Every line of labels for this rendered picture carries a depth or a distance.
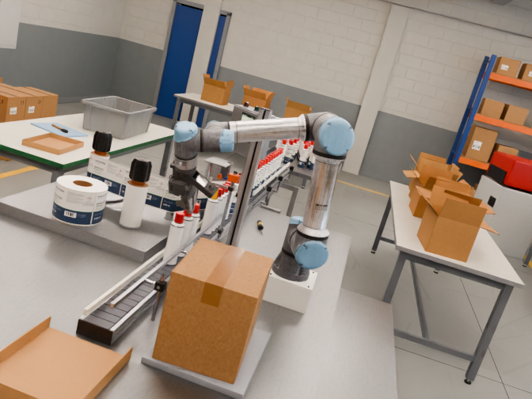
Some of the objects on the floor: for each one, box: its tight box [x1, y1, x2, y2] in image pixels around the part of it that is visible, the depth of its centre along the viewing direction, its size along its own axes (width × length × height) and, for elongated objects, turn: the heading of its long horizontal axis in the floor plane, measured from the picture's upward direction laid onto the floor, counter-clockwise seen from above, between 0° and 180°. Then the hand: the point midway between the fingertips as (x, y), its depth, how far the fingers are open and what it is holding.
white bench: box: [0, 113, 174, 183], centre depth 413 cm, size 190×75×80 cm, turn 127°
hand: (191, 211), depth 189 cm, fingers closed
